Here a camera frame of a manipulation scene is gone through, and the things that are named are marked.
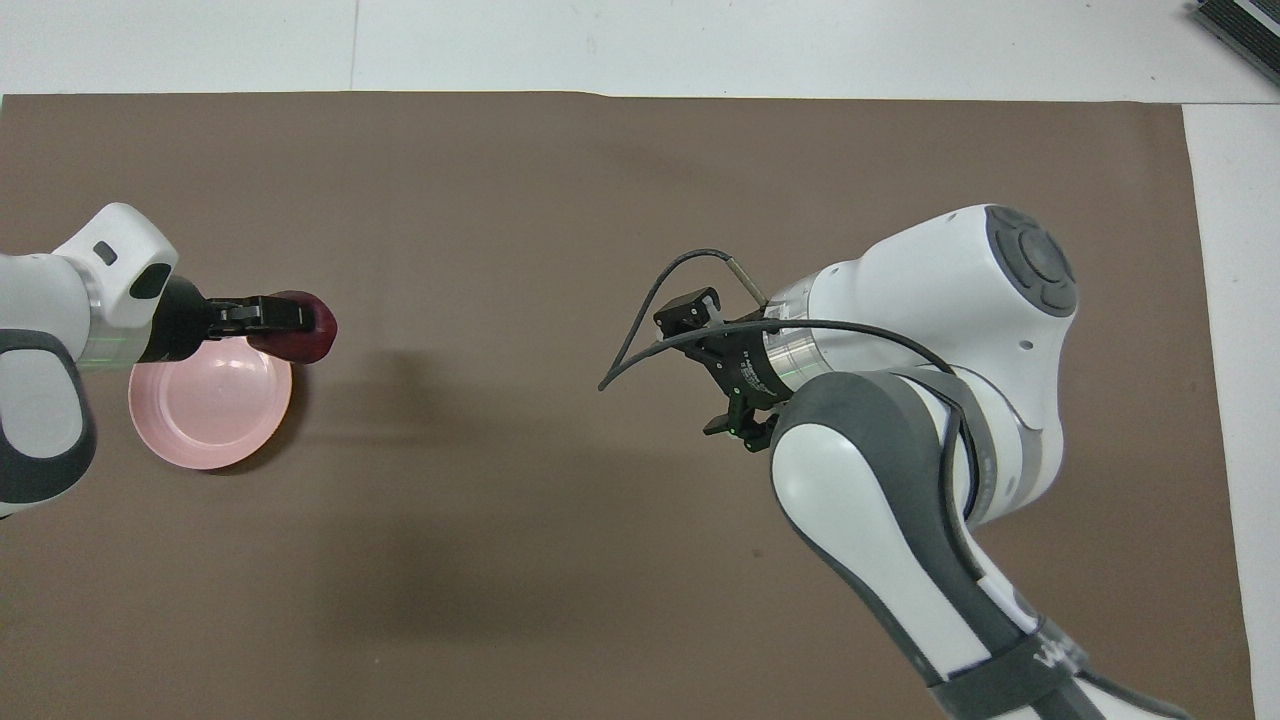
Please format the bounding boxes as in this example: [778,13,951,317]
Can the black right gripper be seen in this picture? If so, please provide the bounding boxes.
[654,289,801,453]

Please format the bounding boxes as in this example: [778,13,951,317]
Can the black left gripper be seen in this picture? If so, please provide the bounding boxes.
[143,277,313,364]

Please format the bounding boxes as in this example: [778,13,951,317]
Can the dark red apple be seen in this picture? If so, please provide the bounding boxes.
[245,290,339,366]

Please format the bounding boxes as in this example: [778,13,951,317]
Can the pink plate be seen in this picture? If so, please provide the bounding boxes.
[128,335,294,471]

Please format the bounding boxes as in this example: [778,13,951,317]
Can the brown table mat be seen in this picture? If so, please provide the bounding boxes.
[0,92,1257,720]

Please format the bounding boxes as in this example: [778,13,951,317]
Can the black ribbed device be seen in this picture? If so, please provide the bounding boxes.
[1192,0,1280,59]

